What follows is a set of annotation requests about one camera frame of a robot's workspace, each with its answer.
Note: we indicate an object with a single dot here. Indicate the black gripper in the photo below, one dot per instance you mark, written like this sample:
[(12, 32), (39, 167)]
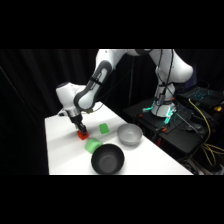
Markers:
[(76, 120)]

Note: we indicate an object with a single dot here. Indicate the red cube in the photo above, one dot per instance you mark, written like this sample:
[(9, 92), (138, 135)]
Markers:
[(82, 136)]

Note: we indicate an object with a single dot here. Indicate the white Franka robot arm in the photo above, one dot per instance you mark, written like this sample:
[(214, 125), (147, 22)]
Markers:
[(100, 76)]

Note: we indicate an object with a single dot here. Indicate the green cube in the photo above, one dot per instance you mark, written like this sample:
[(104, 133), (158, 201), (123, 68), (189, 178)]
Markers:
[(104, 128)]

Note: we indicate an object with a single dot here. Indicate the black bowl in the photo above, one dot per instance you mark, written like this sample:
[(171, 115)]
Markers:
[(107, 160)]

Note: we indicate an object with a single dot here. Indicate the grey bowl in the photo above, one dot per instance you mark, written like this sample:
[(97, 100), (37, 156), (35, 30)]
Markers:
[(129, 133)]

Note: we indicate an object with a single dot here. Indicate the green flat block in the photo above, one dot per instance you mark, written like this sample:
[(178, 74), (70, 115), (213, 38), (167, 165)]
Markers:
[(92, 145)]

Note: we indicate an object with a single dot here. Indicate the black curtain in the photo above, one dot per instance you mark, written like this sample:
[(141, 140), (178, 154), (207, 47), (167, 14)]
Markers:
[(26, 86)]

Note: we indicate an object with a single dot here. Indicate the small green base light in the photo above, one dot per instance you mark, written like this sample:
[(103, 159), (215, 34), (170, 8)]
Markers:
[(149, 108)]

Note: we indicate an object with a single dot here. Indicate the black robot stand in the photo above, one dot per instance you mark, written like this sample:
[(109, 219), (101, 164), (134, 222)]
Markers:
[(180, 133)]

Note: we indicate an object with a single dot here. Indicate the black laptop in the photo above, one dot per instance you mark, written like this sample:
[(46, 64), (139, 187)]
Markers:
[(203, 95)]

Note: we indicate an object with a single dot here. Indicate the small yellow object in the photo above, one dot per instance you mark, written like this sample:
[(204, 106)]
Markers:
[(218, 108)]

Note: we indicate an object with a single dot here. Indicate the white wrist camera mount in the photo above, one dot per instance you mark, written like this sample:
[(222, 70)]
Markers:
[(61, 113)]

